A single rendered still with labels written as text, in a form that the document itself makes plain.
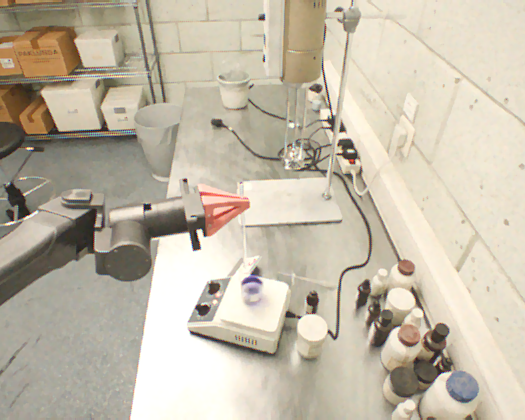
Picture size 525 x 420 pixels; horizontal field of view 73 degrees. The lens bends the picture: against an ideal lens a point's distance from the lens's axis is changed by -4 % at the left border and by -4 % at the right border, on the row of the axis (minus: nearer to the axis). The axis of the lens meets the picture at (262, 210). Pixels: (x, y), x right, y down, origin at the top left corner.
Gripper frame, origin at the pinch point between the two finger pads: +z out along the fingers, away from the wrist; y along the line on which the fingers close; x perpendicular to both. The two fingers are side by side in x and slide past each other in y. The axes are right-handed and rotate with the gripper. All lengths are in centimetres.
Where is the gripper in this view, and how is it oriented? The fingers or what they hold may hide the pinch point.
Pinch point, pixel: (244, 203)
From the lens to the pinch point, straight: 56.7
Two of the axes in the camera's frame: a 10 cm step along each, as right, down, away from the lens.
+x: 0.0, 7.5, 6.6
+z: 9.6, -1.8, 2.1
